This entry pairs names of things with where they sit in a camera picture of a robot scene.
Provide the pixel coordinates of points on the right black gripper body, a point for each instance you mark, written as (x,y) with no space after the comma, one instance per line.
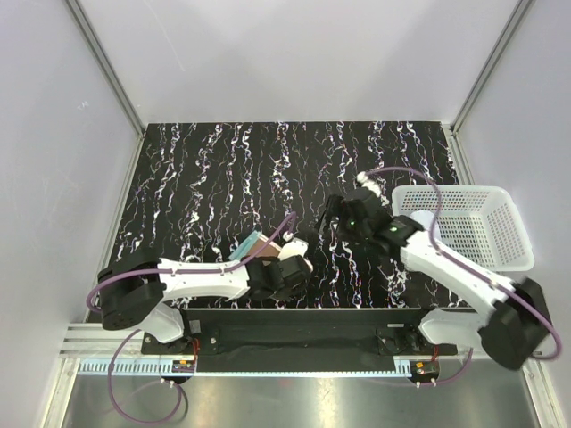
(348,227)

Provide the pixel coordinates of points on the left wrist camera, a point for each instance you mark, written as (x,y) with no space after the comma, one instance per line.
(296,247)

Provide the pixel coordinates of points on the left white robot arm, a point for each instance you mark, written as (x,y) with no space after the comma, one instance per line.
(134,292)

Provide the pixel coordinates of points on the orange brown towel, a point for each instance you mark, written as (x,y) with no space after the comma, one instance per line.
(255,243)

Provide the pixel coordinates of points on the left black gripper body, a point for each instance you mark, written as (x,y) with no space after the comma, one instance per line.
(282,294)

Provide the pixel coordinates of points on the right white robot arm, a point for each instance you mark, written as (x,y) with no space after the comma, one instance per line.
(509,320)

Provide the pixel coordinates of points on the white cable duct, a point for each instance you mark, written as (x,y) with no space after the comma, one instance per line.
(375,367)

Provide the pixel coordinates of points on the white plastic basket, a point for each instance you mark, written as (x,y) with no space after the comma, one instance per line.
(482,223)

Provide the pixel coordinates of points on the white towel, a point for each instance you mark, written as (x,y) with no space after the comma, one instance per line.
(425,219)

